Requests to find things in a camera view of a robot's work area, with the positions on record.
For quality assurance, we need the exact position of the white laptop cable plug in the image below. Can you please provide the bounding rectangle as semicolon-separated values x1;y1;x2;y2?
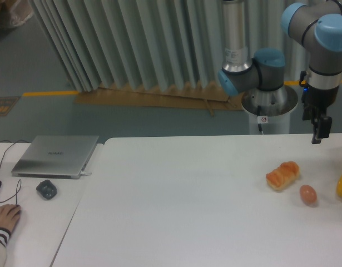
80;172;92;176

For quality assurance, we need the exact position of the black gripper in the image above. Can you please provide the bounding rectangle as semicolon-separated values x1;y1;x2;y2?
299;71;338;144

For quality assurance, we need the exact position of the black earbuds case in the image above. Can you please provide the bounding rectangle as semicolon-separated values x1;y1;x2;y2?
36;180;58;200

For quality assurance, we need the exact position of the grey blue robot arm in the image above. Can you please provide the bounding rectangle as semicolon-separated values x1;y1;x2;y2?
218;1;342;144

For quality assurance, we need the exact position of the orange bread loaf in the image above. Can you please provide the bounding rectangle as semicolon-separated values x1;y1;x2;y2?
266;161;300;191

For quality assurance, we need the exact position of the striped sleeve forearm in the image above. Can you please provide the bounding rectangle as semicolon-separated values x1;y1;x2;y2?
0;228;11;267

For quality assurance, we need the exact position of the person's hand on mouse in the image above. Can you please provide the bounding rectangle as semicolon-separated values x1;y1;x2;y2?
0;204;22;234

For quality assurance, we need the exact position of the grey folding partition screen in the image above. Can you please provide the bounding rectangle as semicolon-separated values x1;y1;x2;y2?
31;1;290;96

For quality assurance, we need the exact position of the silver closed laptop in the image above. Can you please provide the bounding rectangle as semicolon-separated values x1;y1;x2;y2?
11;135;99;179

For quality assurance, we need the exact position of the brown egg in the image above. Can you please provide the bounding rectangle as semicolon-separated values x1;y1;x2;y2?
299;185;317;205

